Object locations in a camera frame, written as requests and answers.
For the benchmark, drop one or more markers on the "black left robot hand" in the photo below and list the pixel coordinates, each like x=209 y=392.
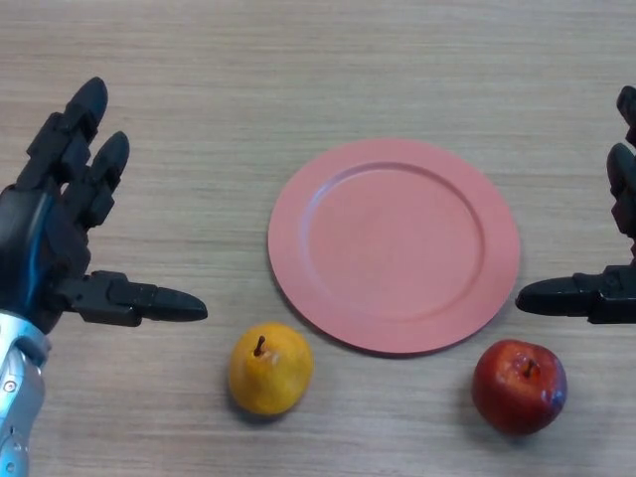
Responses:
x=49 y=223

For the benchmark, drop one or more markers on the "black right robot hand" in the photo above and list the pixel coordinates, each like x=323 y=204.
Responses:
x=561 y=296

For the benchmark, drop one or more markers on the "yellow pear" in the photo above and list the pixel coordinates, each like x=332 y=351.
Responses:
x=270 y=377

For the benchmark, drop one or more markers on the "pink round plate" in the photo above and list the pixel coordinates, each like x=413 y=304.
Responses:
x=392 y=248

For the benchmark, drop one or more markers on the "red apple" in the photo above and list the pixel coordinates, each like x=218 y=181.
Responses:
x=517 y=392

